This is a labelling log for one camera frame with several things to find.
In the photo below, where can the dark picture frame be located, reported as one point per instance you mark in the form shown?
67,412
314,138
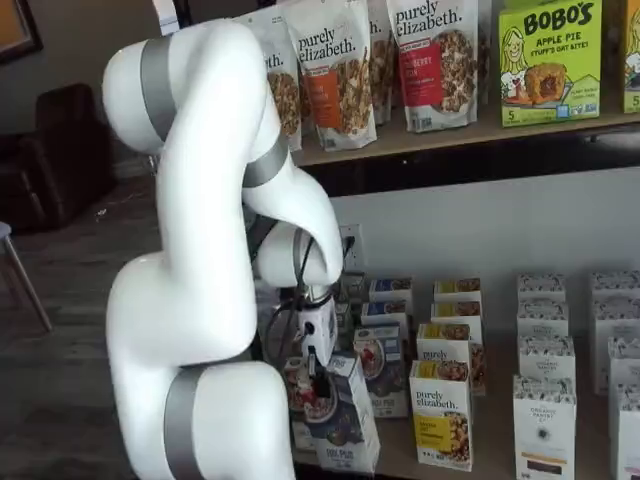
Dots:
20,30

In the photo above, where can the blue flax plus oatmeal box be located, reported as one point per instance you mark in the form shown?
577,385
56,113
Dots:
345,420
382,370

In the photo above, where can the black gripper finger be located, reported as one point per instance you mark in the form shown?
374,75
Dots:
313,370
327,386

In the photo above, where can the black metal shelf rack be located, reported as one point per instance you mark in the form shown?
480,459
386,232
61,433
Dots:
450,170

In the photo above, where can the blue label granola box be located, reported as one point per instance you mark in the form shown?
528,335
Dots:
384,312
391,290

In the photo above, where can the green apple cinnamon oatmeal box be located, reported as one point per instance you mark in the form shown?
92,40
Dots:
347,315
354,287

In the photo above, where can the green Bobo's apple pie box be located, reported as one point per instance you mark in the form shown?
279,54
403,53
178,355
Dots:
550,65

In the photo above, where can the red label granola bag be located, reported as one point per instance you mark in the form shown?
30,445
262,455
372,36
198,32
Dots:
425,75

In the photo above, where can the yellow label granola box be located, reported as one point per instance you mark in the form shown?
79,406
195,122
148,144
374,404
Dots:
457,290
456,312
440,420
442,342

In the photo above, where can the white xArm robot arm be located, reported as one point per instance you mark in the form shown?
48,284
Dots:
200,200

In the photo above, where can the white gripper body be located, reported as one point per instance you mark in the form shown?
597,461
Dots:
322,335

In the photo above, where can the white wall outlet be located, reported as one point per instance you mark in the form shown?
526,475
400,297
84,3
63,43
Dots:
357,261

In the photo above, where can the yellow Bobo's snack box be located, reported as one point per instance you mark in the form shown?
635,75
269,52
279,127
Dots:
632,75

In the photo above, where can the dark brown armchair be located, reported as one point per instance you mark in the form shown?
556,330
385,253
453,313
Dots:
55,160

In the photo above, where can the white patterned pantry box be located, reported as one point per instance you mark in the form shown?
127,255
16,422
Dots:
627,360
620,320
630,435
545,430
542,320
545,357
541,287
617,285

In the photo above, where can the orange label granola bag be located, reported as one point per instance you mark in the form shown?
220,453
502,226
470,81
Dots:
382,60
330,100

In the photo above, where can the grey chair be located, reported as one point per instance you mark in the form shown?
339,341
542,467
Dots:
22,280

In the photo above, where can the blue label granola bag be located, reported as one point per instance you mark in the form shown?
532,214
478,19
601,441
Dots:
287,105

